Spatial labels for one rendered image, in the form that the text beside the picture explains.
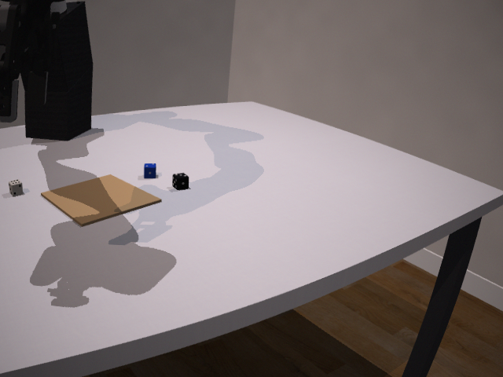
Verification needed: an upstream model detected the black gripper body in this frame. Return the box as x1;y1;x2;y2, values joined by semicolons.
1;0;64;54

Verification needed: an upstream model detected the grey die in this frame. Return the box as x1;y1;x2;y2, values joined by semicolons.
9;179;23;196

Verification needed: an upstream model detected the black die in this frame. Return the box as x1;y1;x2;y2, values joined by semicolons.
172;173;189;190

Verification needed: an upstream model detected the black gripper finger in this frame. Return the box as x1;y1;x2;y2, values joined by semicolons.
0;5;45;123
27;12;61;107

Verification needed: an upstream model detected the dark blue die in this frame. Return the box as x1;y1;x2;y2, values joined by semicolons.
144;163;156;178

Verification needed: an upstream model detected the tan flat mat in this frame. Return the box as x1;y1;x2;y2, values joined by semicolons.
41;174;162;227

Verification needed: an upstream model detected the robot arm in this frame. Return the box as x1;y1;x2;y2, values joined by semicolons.
50;0;67;14

